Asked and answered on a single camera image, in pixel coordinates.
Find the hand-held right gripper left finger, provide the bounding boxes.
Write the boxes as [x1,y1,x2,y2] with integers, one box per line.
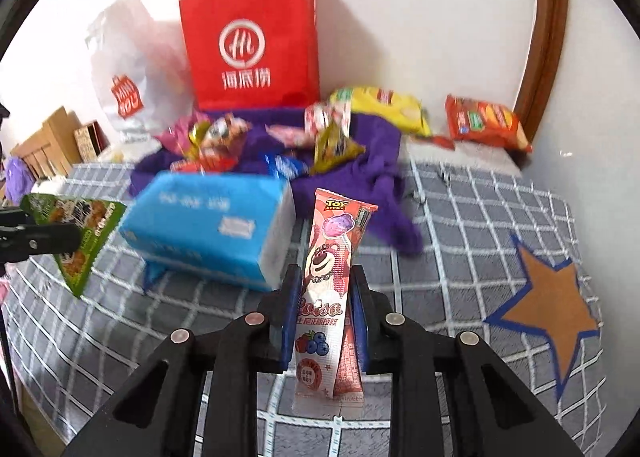
[62,263,306,457]

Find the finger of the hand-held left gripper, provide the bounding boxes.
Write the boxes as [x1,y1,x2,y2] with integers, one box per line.
[0,207,38,227]
[0,224,83,263]

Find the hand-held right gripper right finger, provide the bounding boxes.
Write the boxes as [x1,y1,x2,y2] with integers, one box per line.
[350,264,586,457]

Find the green snack packet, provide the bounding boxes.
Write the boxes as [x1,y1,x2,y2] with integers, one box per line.
[20,194,128,298]

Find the pink bear snack packet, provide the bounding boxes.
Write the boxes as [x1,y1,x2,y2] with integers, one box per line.
[291,188,379,405]

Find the purple cloth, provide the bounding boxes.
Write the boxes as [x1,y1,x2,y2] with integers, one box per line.
[129,107,423,258]

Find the blue snack packet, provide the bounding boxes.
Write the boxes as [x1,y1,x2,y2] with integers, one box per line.
[265,152,308,180]

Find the dark yellow snack packet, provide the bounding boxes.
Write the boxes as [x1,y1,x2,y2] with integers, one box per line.
[310,122,367,174]

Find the bright yellow snack packet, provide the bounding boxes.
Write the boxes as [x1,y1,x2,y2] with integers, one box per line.
[187,120,213,158]

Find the white red snack packet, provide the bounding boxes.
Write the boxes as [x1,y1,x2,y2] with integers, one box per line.
[304,102,351,138]

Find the purple plastic bag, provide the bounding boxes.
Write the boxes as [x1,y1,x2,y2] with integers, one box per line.
[2,157,36,198]

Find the brown cardboard boxes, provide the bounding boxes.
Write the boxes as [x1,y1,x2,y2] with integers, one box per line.
[10,106,81,178]

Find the patterned box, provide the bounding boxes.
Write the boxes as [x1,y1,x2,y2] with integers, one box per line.
[74,121,108,163]

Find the blue tissue pack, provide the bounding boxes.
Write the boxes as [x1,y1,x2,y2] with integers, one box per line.
[120,170,297,293]

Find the grey checkered blanket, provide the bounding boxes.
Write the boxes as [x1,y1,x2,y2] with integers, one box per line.
[0,160,603,457]

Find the black thin pole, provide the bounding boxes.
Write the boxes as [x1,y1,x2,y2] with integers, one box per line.
[0,307,26,433]

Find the white plastic shopping bag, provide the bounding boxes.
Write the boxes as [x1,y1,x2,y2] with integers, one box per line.
[85,0,193,143]

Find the printed bed sheet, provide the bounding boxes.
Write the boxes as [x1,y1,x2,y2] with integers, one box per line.
[405,137,521,173]

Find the yellow chips bag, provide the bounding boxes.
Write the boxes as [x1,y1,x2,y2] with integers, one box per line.
[330,86,432,137]

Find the orange chips bag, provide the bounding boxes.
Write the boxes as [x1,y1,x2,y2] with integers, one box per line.
[445,94,533,153]

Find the red paper bag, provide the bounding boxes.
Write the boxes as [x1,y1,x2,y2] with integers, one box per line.
[178,0,321,110]

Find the brown wooden door frame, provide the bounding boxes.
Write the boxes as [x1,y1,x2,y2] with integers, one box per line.
[515,0,571,148]

